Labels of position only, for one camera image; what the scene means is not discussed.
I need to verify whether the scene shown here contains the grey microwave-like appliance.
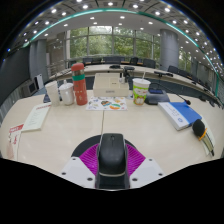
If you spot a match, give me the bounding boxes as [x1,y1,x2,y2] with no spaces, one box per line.
[20,80,38,98]

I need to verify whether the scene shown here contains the printed drink cup with straw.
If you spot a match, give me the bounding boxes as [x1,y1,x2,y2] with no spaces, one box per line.
[132,70,152,106]

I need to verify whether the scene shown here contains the black handheld microphone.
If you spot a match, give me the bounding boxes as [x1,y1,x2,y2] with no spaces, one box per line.
[191,118,216,157]

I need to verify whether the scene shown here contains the long curved conference desk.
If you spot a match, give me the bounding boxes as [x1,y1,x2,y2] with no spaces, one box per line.
[49,63,223,108]

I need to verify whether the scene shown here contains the black computer mouse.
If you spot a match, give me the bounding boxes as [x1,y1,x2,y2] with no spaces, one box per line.
[94,132,130,190]

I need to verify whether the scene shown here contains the small black desk device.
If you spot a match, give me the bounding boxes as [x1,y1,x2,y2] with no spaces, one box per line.
[42,92,63,104]

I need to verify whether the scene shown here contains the white lidded mug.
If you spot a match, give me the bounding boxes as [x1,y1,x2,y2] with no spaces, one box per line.
[58,79,75,106]

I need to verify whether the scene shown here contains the red and white booklet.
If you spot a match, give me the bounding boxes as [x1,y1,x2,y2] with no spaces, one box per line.
[7,123,25,160]

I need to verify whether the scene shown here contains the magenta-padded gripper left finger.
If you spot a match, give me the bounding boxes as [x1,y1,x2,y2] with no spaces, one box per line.
[59,143,101,190]

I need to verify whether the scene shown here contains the red drink bottle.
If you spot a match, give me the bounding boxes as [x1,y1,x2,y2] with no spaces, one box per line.
[70,62,89,106]

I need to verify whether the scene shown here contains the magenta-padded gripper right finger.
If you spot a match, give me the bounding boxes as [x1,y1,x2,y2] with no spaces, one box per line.
[125,143,166,190]

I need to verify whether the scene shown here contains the white paper cup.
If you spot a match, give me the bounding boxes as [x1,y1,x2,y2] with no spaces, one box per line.
[44,80,61,107]

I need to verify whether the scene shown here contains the ceiling lights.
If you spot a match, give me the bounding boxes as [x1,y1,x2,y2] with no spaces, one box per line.
[6,0,221,68]

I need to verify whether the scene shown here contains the white floor-standing unit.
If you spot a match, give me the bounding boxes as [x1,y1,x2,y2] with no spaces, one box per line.
[35,73,45,90]

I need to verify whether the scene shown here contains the row of dark chairs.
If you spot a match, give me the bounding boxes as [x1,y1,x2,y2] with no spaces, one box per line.
[81,56,214,91]

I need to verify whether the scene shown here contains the blue-covered book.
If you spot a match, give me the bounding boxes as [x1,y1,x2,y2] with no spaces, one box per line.
[157,101,203,132]

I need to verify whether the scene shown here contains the black conference console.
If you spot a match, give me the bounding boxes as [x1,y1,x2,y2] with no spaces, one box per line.
[143,88,171,106]

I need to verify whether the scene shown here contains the black gooseneck microphone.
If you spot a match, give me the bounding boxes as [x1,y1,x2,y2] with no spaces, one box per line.
[156,81,192,106]

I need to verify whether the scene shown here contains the white cardboard box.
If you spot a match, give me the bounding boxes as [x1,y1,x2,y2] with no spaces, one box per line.
[92,72,130,98]

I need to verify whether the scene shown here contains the colourful sticker sheet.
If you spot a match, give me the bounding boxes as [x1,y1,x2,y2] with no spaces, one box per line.
[85,96,128,112]

